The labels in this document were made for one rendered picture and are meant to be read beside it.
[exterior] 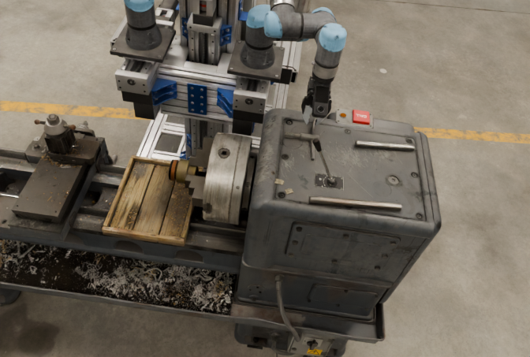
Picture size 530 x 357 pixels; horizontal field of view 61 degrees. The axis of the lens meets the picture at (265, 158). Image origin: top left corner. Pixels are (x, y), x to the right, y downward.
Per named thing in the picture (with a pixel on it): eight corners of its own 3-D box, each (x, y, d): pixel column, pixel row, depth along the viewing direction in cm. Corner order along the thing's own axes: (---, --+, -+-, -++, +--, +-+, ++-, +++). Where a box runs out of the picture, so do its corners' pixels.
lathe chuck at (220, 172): (240, 166, 184) (244, 117, 158) (227, 237, 166) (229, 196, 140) (218, 163, 184) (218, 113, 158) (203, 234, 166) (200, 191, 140)
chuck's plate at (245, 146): (249, 167, 184) (254, 119, 158) (237, 239, 166) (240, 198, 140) (240, 166, 184) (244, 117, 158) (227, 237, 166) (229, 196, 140)
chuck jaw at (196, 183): (218, 177, 158) (211, 202, 149) (217, 187, 161) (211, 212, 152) (186, 172, 158) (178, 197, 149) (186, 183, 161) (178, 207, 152)
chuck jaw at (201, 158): (221, 167, 164) (225, 135, 161) (219, 169, 159) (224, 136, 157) (191, 162, 164) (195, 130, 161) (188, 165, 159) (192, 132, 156)
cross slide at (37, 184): (102, 137, 188) (99, 129, 185) (60, 224, 161) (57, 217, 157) (61, 131, 188) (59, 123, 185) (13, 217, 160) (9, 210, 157)
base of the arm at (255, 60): (242, 45, 200) (244, 25, 193) (276, 50, 200) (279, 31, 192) (237, 66, 190) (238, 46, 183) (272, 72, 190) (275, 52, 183)
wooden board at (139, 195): (203, 172, 190) (203, 165, 187) (184, 247, 166) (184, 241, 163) (132, 161, 190) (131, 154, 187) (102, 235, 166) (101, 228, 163)
